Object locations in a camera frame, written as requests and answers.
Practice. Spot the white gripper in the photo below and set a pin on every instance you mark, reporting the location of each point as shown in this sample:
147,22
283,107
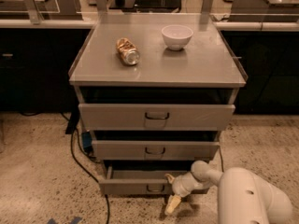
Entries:
179,185

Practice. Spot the grey drawer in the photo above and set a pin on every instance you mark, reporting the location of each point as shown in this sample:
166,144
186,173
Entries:
137,181
155,150
137,117

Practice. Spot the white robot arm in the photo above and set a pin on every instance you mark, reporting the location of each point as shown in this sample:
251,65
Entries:
243,197

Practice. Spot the white ceramic bowl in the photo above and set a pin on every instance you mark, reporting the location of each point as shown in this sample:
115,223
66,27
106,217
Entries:
176,37

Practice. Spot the white counter rail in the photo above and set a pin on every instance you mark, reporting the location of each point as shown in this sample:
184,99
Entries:
220,25

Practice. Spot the grey metal drawer cabinet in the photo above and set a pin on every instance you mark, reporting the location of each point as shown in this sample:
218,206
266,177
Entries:
203,73

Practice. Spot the blue box behind cabinet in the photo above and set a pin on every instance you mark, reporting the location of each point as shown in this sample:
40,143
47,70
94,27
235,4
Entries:
87,142

